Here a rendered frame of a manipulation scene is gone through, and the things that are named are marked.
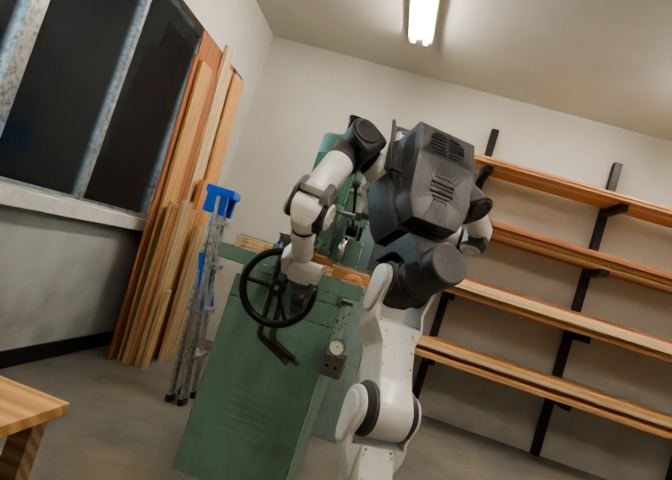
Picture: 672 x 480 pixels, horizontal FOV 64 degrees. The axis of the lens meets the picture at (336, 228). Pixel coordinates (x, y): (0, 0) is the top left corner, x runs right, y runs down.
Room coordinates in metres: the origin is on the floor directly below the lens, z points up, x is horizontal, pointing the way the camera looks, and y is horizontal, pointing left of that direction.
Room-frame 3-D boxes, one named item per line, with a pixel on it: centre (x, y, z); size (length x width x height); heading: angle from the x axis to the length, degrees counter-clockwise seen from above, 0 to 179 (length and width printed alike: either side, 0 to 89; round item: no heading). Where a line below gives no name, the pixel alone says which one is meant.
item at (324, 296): (2.25, 0.09, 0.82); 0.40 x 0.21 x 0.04; 82
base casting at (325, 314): (2.43, 0.07, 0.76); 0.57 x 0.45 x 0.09; 172
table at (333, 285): (2.20, 0.12, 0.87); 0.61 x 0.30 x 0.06; 82
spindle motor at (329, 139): (2.31, 0.09, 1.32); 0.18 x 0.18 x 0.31
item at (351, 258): (2.47, -0.10, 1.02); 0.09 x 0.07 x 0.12; 82
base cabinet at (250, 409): (2.43, 0.07, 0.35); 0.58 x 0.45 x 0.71; 172
